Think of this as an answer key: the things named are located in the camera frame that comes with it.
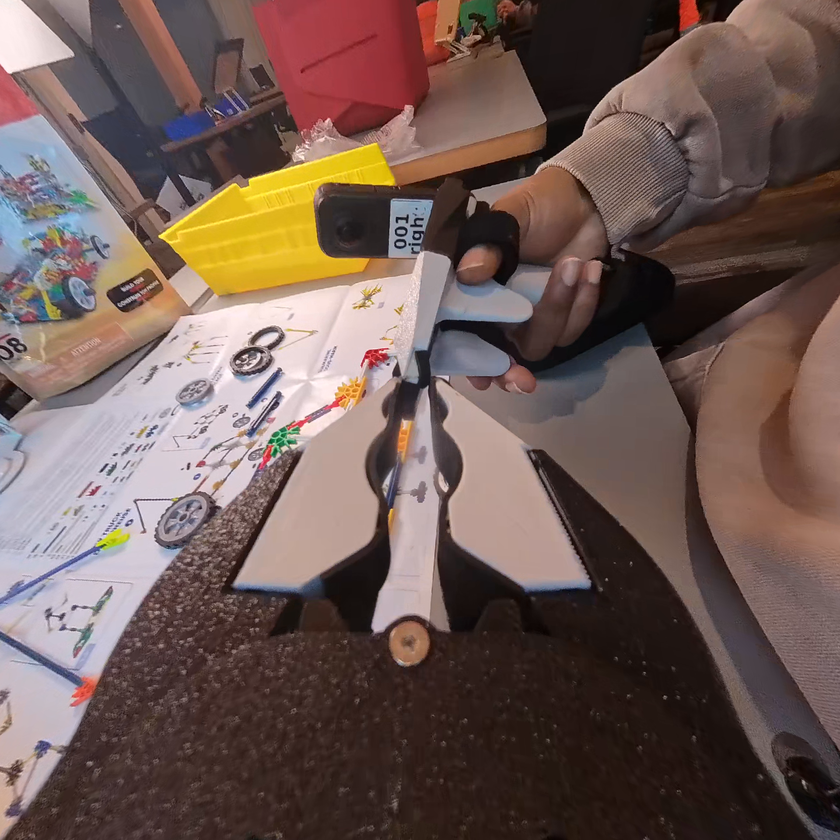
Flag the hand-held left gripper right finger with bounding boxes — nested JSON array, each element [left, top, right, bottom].
[[431, 381, 594, 626]]

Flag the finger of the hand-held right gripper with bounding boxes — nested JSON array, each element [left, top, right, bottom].
[[427, 279, 536, 382], [398, 250, 456, 385]]

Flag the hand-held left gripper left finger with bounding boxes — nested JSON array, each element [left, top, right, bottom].
[[234, 381, 397, 628]]

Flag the yellow plastic parts bin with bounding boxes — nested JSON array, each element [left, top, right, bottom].
[[161, 142, 397, 298]]

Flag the short blue plastic rod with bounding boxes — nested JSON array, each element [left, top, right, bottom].
[[246, 367, 286, 412]]

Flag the person's right forearm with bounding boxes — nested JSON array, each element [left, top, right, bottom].
[[541, 0, 840, 250]]

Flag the grey desk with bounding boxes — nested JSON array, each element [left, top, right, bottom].
[[0, 184, 840, 840]]

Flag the person's right hand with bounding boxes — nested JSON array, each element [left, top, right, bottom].
[[453, 164, 613, 395]]

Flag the clear plastic bag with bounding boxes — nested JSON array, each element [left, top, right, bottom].
[[292, 105, 421, 166]]

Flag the colourful rod and connector model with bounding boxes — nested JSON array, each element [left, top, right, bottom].
[[256, 344, 424, 529]]

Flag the thick blue plastic rod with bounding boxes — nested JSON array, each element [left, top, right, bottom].
[[246, 392, 284, 438]]

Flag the pale side table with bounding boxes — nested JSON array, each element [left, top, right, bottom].
[[388, 50, 548, 187]]

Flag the large fold-out instruction sheet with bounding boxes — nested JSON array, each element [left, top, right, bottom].
[[0, 269, 429, 840]]

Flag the blue rods with small connectors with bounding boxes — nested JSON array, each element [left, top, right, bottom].
[[0, 528, 133, 710]]

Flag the person in beige hoodie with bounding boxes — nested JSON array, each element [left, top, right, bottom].
[[663, 256, 840, 752]]

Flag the brown construction set bag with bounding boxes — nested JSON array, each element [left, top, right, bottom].
[[0, 73, 189, 403]]

